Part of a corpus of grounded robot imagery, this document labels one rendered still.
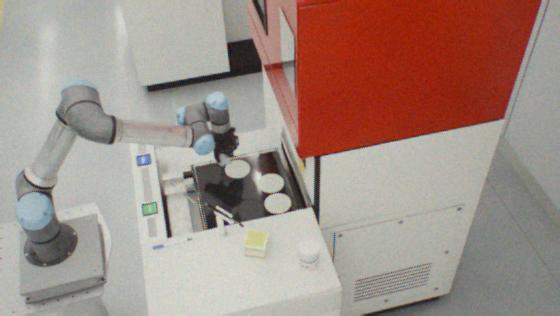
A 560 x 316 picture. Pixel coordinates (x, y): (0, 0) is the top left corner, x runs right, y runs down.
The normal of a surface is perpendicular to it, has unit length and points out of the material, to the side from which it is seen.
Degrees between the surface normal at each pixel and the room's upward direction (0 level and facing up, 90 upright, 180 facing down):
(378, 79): 90
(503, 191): 0
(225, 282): 0
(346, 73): 90
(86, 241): 2
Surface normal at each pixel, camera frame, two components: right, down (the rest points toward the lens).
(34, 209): 0.04, -0.58
